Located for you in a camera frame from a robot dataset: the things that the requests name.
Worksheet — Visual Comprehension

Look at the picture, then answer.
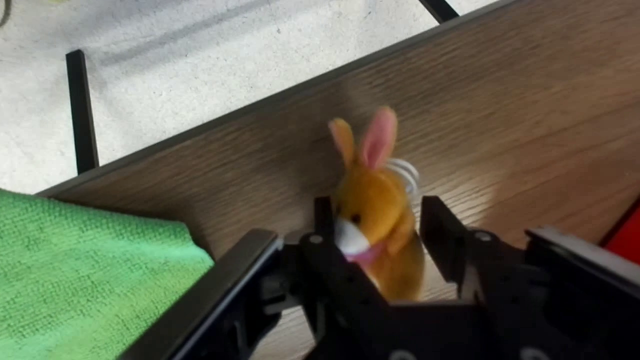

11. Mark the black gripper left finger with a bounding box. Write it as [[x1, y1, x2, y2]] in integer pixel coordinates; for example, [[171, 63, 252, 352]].
[[121, 196, 387, 360]]

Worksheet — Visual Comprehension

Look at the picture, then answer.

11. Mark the brown toy bunny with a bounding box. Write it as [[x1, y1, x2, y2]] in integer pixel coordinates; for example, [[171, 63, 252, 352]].
[[326, 107, 430, 307]]

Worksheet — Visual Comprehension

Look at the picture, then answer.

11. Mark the brown folding table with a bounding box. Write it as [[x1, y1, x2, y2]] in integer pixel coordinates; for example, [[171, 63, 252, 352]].
[[64, 0, 461, 178]]

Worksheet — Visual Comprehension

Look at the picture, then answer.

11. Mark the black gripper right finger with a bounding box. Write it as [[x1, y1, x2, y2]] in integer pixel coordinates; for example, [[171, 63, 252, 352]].
[[417, 195, 640, 360]]

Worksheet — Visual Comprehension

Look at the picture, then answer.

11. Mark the green cloth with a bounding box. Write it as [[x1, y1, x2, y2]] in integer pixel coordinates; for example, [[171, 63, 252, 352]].
[[0, 188, 218, 360]]

